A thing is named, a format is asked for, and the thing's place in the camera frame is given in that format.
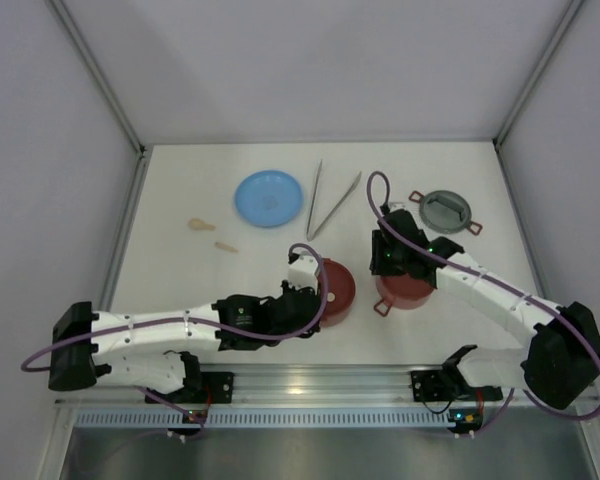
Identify red lid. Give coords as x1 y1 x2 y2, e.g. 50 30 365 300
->
324 259 356 317
376 275 434 301

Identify long metal tongs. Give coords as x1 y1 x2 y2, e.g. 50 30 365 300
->
305 160 362 242

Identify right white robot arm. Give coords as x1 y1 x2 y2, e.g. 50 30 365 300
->
370 205 600 411

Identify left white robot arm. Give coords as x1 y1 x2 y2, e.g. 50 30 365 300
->
48 253 326 395

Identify blue plate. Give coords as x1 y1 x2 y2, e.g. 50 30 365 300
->
234 170 304 228

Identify grey lid with handle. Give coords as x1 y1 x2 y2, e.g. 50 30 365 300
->
408 190 483 236

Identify aluminium front rail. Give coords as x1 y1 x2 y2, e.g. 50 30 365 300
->
54 363 600 409

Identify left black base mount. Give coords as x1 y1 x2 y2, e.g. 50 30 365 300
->
150 371 234 404

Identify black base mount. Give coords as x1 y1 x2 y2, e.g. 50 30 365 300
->
150 371 234 404
410 369 451 403

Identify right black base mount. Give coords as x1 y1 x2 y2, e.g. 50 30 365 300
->
410 369 451 403

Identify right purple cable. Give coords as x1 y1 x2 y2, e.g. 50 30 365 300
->
367 171 600 441

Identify perforated cable duct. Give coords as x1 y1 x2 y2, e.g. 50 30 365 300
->
74 407 486 430

